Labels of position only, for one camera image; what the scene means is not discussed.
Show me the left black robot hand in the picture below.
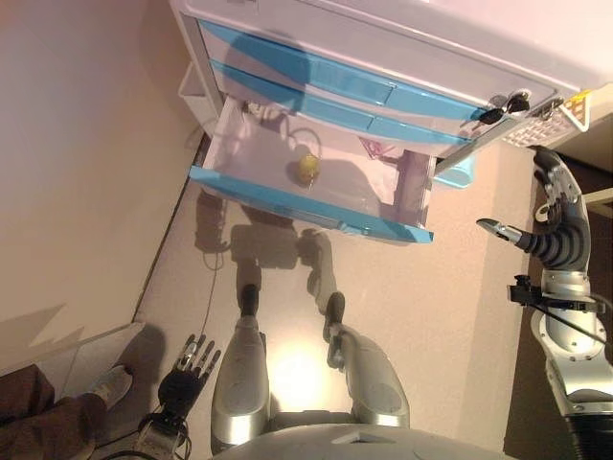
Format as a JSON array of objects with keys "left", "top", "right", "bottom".
[{"left": 157, "top": 333, "right": 222, "bottom": 418}]

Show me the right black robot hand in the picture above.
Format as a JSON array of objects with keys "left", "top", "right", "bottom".
[{"left": 476, "top": 146, "right": 591, "bottom": 279}]

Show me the white drawer with blue front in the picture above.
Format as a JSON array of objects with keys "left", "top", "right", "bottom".
[
  {"left": 210, "top": 59, "right": 474, "bottom": 144},
  {"left": 198, "top": 18, "right": 483, "bottom": 121},
  {"left": 189, "top": 95, "right": 437, "bottom": 246}
]

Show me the pink item in drawer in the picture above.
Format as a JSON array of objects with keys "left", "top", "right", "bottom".
[{"left": 356, "top": 136, "right": 398, "bottom": 162}]

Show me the left silver robot leg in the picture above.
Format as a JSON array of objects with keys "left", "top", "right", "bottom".
[{"left": 210, "top": 283, "right": 272, "bottom": 454}]

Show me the silver robot leg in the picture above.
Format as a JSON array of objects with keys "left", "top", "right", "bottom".
[
  {"left": 321, "top": 290, "right": 411, "bottom": 427},
  {"left": 210, "top": 283, "right": 272, "bottom": 454}
]

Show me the grey sneaker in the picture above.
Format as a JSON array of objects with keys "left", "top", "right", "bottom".
[{"left": 88, "top": 364, "right": 134, "bottom": 413}]

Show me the white lattice basket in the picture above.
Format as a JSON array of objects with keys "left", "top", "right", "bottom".
[{"left": 500, "top": 88, "right": 602, "bottom": 150}]

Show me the light blue waste bin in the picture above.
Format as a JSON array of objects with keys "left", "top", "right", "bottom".
[{"left": 433, "top": 155, "right": 478, "bottom": 191}]

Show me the metal cart latch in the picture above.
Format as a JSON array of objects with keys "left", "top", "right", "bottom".
[{"left": 540, "top": 98, "right": 566, "bottom": 121}]

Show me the yellow and red item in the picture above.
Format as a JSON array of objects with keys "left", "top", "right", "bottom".
[{"left": 564, "top": 93, "right": 589, "bottom": 119}]

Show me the brown trouser leg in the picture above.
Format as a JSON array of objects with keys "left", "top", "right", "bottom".
[{"left": 0, "top": 363, "right": 104, "bottom": 460}]

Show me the black key bunch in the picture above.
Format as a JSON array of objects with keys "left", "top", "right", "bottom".
[{"left": 478, "top": 89, "right": 533, "bottom": 126}]

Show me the silver robot torso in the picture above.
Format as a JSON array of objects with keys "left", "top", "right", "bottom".
[{"left": 215, "top": 421, "right": 509, "bottom": 460}]

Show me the right silver robot leg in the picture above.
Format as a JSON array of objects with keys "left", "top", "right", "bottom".
[{"left": 321, "top": 290, "right": 411, "bottom": 427}]

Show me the white medical cart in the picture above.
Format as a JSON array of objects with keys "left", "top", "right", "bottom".
[{"left": 170, "top": 0, "right": 613, "bottom": 193}]

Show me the white side bin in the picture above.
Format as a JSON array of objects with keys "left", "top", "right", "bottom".
[{"left": 177, "top": 61, "right": 219, "bottom": 130}]

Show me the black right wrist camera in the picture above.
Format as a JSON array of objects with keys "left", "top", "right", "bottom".
[{"left": 508, "top": 275, "right": 545, "bottom": 306}]

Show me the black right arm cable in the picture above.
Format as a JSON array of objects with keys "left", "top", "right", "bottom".
[{"left": 521, "top": 294, "right": 613, "bottom": 346}]

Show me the thin floor cable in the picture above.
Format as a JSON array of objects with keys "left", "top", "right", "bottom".
[{"left": 198, "top": 191, "right": 230, "bottom": 336}]

